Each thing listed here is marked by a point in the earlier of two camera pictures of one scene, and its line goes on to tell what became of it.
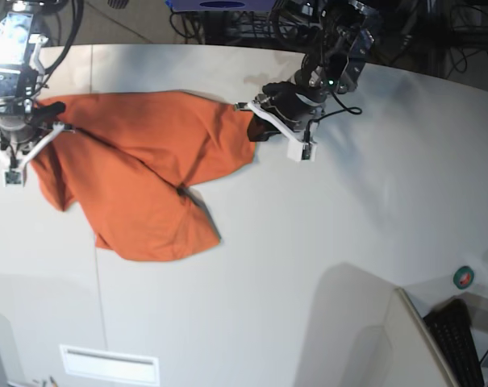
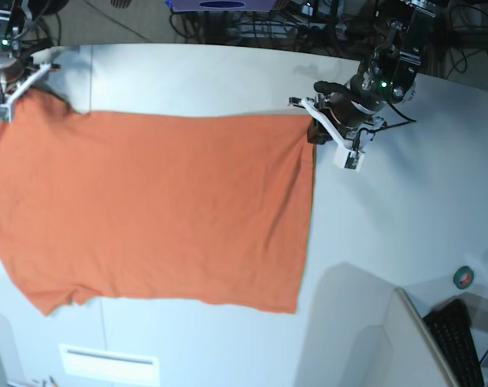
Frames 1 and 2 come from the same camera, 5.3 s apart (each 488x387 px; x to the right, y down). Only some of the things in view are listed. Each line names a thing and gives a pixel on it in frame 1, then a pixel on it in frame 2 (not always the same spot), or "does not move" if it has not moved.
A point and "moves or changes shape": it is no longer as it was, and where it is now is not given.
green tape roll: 463,276 does not move
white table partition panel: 363,332 does not move
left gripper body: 17,133 → 8,65
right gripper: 291,103 → 353,102
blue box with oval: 221,6 does not move
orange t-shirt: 129,156 moves or changes shape
